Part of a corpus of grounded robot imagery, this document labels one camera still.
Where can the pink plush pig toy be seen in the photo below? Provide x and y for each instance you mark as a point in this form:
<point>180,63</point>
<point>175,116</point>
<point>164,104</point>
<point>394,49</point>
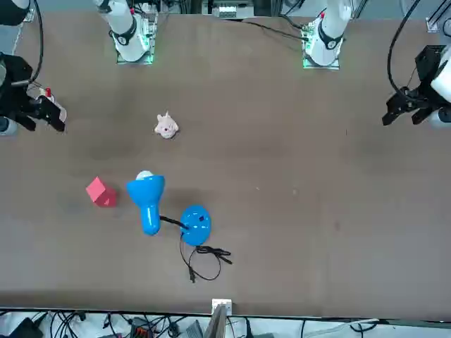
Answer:
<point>165,126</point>

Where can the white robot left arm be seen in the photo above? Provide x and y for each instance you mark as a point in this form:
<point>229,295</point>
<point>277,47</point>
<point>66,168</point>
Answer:
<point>329,21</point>

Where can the aluminium frame profile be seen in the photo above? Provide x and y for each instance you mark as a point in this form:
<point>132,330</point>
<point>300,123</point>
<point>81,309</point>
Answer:
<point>435,21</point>

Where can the aluminium camera post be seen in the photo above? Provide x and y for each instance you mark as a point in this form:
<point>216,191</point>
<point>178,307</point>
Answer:
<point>221,317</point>

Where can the red rectangular block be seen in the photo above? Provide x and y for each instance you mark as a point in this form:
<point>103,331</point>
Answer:
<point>100,193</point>

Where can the blue desk lamp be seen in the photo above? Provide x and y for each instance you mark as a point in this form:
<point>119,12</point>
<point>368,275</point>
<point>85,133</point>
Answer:
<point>148,197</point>

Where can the red marker pen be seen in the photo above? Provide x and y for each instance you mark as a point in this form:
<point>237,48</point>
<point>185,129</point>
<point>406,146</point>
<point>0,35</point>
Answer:
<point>48,92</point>

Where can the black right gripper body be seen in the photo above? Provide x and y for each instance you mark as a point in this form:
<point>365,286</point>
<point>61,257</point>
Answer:
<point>14,91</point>

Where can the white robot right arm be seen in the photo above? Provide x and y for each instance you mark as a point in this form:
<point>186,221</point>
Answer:
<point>128,21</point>

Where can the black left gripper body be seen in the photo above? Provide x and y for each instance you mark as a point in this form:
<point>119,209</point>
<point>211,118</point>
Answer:
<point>428,63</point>

